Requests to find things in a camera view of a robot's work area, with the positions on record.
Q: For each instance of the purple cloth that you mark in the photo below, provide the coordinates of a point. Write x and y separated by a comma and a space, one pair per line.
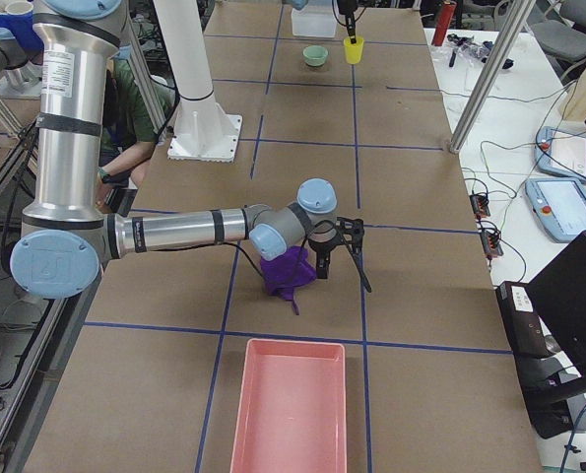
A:
287, 272

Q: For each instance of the aluminium frame post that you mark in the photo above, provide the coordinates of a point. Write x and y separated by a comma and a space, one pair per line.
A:
506, 38

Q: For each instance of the black computer box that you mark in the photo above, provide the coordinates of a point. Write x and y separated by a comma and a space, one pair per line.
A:
522, 324

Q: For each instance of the yellow plastic cup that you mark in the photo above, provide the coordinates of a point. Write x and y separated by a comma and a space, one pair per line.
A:
353, 49

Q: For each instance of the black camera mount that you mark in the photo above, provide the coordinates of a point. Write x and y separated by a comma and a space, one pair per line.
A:
352, 230

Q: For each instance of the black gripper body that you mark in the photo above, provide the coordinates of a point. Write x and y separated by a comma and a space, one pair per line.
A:
319, 246
347, 8

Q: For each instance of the teach pendant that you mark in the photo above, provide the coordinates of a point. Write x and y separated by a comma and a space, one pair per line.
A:
561, 153
559, 204

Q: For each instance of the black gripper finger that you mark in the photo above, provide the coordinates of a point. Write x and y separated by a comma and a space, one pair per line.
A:
322, 268
350, 22

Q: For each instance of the person in green shirt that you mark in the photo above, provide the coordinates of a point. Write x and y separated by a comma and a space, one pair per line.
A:
129, 139

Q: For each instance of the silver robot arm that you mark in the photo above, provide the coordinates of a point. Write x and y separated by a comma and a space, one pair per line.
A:
65, 238
332, 5

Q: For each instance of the red cylinder bottle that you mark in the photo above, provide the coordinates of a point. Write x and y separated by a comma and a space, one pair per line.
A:
446, 14

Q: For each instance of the pink plastic tray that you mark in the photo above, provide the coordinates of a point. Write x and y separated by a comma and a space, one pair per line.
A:
292, 414

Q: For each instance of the near teach pendant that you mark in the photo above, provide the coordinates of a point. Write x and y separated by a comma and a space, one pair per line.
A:
559, 204

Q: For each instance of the clear plastic bin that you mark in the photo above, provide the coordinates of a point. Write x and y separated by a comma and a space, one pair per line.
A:
313, 21

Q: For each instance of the white pedestal column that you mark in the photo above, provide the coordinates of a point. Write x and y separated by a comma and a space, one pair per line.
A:
201, 130

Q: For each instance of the far teach pendant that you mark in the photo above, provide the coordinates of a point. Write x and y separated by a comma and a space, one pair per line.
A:
561, 153

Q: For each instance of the black monitor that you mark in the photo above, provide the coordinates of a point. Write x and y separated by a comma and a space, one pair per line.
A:
558, 295

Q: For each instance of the green bowl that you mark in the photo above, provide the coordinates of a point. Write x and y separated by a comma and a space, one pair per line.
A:
315, 55

